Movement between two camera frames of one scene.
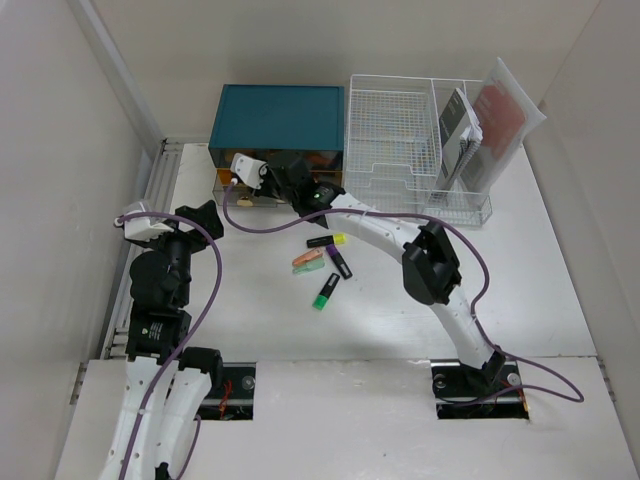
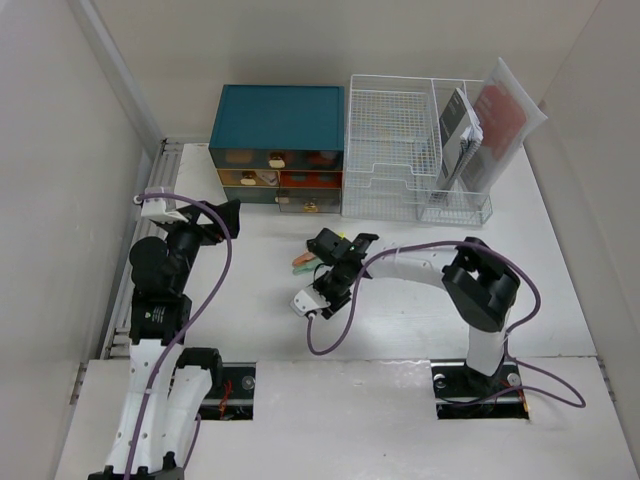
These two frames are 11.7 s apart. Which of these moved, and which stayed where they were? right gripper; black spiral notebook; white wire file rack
Moved: right gripper
Stayed: black spiral notebook; white wire file rack
